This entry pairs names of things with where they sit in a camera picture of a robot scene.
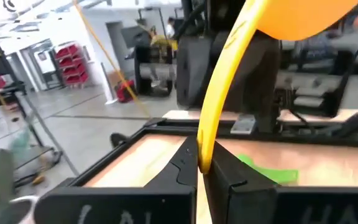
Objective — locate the red bag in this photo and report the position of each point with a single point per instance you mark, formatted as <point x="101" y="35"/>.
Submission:
<point x="126" y="91"/>

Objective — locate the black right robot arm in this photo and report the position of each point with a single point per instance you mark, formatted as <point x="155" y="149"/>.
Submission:
<point x="253" y="81"/>

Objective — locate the person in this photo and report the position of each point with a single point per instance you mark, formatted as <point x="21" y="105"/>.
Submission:
<point x="170" y="29"/>

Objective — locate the red bin shelf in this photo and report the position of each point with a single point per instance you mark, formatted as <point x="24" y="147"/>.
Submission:
<point x="71" y="62"/>

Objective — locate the green measuring cup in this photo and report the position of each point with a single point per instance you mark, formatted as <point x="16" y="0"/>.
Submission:
<point x="275" y="174"/>

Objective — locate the yellow measuring cup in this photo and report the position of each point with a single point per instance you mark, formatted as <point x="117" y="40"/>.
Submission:
<point x="225" y="68"/>

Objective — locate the black computer case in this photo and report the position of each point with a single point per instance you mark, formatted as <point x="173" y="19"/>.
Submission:
<point x="191" y="71"/>

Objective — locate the white post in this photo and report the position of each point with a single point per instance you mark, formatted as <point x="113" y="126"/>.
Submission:
<point x="109" y="90"/>

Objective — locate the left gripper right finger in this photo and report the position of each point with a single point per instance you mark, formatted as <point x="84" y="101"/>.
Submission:
<point x="244" y="202"/>

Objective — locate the black aluminium table frame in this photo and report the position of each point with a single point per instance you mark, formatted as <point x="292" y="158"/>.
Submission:
<point x="291" y="138"/>

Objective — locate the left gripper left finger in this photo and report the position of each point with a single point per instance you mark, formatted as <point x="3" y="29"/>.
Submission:
<point x="120" y="205"/>

